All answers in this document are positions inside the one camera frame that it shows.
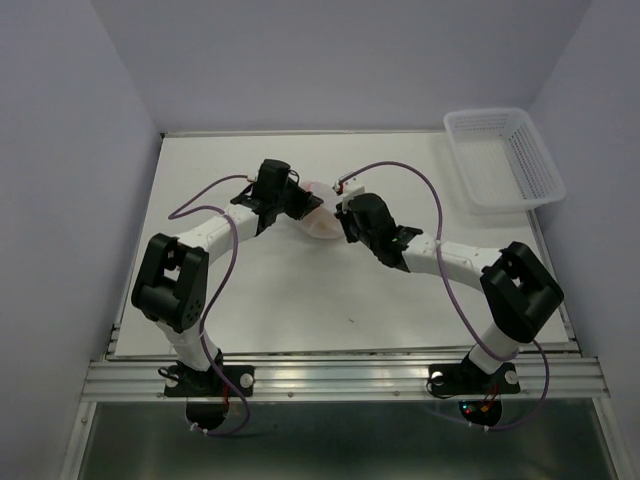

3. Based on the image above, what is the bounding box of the white plastic perforated basket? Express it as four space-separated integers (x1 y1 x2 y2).
443 107 566 214

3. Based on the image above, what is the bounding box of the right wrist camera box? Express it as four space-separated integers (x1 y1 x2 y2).
333 176 365 210

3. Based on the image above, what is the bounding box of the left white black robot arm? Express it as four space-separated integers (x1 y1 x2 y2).
131 159 323 394

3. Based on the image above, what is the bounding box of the aluminium rail frame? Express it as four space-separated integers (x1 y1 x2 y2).
61 132 636 479

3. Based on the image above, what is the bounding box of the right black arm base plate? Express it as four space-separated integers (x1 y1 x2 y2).
426 361 521 398

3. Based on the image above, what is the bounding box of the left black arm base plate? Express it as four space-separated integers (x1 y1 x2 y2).
158 362 255 398

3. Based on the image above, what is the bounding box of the white pink mesh laundry bag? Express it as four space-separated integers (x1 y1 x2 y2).
295 180 344 240

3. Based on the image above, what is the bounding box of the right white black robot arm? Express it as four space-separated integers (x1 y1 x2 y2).
335 193 564 390

